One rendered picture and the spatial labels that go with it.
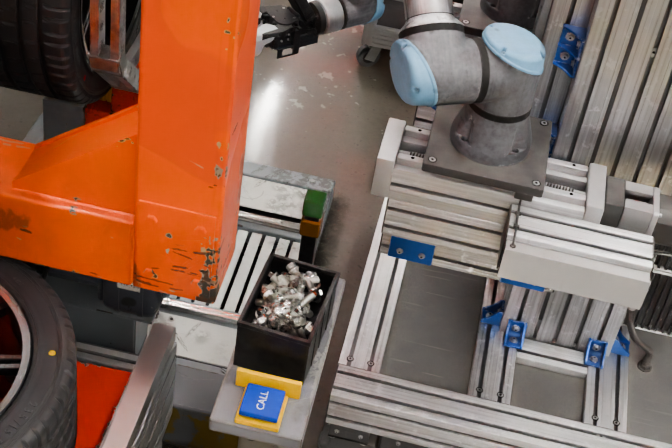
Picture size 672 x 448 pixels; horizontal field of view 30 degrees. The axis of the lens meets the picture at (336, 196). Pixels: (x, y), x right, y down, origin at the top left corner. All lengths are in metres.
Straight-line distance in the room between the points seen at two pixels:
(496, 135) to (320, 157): 1.36
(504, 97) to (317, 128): 1.51
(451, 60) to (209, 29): 0.44
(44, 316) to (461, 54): 0.89
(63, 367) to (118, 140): 0.41
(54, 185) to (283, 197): 1.10
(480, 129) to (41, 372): 0.88
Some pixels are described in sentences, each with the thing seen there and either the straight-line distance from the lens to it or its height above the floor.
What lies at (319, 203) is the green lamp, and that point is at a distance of 2.38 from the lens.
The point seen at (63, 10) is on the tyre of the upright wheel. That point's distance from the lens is 2.44.
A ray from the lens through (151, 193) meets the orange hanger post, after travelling 2.21.
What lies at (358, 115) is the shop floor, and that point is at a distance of 3.75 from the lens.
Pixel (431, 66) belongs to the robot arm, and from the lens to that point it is 2.15.
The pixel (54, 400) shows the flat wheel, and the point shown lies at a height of 0.50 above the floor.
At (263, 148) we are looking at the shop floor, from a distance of 3.57.
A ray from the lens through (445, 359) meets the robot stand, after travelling 2.77.
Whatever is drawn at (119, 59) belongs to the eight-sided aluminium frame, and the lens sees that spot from 2.52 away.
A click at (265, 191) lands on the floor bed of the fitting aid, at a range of 3.30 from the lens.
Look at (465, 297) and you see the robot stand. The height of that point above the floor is 0.21.
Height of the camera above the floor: 2.19
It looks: 40 degrees down
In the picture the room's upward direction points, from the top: 9 degrees clockwise
